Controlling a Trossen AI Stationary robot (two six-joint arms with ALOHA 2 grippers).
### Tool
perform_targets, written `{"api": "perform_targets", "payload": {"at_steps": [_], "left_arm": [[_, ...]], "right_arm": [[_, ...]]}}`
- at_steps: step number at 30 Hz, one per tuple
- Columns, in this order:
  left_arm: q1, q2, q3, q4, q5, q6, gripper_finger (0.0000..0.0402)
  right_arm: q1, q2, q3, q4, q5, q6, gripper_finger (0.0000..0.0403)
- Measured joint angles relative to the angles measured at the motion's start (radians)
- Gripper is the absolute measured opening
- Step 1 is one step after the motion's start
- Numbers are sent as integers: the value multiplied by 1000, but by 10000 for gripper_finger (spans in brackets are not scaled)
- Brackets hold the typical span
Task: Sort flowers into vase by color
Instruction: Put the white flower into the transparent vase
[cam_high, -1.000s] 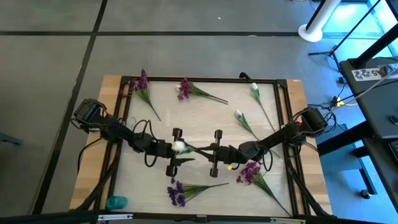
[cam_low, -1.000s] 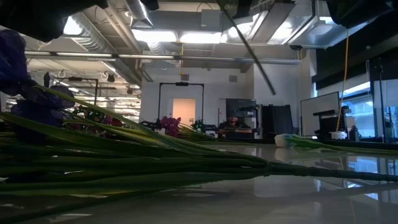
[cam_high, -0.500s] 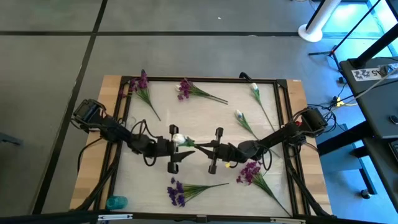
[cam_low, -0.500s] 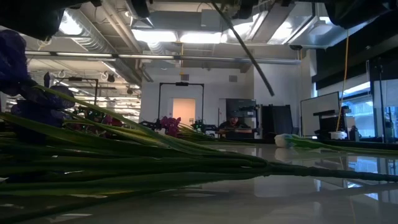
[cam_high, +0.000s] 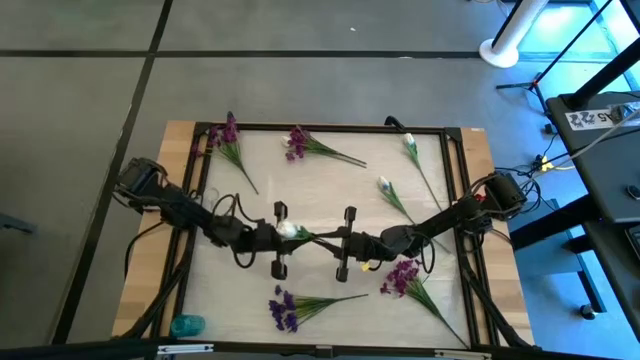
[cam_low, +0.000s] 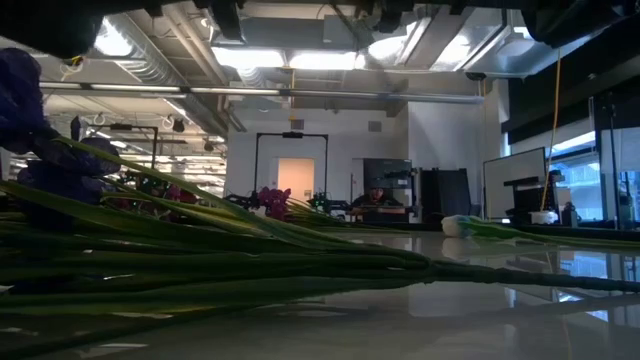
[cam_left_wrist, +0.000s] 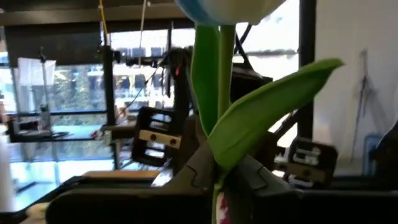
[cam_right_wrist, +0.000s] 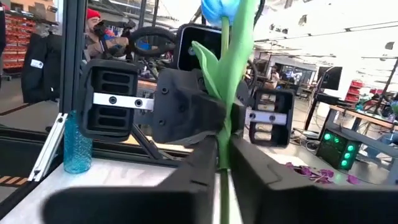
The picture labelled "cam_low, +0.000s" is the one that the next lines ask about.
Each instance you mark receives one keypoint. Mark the black ceiling camera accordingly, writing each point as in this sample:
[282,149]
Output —
[475,76]

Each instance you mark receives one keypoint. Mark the orange lit door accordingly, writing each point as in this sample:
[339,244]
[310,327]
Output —
[296,177]

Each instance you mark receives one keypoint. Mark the silver spiral air duct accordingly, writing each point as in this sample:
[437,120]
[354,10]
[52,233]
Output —
[150,65]

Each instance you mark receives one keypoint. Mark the black gantry frame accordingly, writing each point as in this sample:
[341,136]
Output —
[155,145]
[292,134]

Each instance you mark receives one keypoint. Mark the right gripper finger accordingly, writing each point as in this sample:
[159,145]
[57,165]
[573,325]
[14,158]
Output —
[388,15]

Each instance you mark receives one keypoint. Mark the black tripod stand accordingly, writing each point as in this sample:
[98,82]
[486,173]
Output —
[611,150]

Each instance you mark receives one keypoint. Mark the dark equipment cart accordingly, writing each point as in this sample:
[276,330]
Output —
[527,200]

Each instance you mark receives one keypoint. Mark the white artificial tulip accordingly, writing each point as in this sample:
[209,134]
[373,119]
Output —
[456,226]

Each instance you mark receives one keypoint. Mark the black room divider panel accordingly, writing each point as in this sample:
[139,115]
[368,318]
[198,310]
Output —
[445,192]

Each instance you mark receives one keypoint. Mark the purple artificial flower bunch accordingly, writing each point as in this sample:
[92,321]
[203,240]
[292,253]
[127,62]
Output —
[20,100]

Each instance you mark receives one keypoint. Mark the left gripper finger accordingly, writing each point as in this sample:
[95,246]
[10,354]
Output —
[230,20]

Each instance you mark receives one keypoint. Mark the ceiling light panel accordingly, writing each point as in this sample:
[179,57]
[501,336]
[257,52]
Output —
[247,57]
[325,60]

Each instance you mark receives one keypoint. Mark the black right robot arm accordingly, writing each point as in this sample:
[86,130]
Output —
[575,20]

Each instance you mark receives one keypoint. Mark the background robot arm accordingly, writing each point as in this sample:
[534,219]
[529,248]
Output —
[320,202]

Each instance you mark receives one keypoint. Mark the dark monitor screen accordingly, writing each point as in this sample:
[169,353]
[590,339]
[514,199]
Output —
[387,170]

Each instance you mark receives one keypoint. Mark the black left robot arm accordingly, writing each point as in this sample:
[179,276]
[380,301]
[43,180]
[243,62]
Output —
[50,25]

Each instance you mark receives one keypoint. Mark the long grey ceiling pipe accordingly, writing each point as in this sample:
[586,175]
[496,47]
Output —
[325,93]

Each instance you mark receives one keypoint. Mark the person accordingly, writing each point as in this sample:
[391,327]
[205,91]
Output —
[376,196]

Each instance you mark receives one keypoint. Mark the magenta artificial flower bunch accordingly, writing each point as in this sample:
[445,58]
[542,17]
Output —
[274,199]
[175,194]

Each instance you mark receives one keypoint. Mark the white whiteboard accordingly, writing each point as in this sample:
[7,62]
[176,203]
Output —
[512,175]

